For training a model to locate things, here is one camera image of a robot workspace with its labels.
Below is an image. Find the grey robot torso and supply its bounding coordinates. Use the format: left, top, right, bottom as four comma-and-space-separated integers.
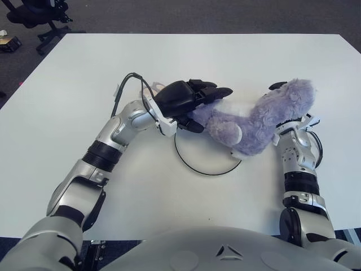
98, 225, 361, 271

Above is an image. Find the black metal bracket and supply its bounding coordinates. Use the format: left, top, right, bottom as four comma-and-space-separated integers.
89, 239, 107, 266

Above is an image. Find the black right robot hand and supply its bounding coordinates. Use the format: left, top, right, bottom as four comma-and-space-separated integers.
267, 81, 289, 91

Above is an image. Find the grey metal table leg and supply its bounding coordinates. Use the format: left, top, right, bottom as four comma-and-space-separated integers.
340, 227, 361, 243

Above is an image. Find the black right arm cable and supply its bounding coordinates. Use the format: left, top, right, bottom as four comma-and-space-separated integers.
309, 131, 323, 169

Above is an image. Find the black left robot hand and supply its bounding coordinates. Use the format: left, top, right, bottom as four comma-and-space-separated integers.
154, 78, 234, 133

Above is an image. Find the white plate with black rim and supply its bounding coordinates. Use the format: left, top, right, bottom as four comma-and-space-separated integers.
174, 128, 243, 176

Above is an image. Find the purple plush bunny doll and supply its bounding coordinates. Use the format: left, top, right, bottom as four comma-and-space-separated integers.
140, 77, 316, 159

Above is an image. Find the black office chair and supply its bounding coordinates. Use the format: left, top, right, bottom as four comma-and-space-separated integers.
7, 0, 85, 56

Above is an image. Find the yellow and black box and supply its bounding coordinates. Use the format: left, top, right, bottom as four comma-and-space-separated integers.
0, 36, 22, 53

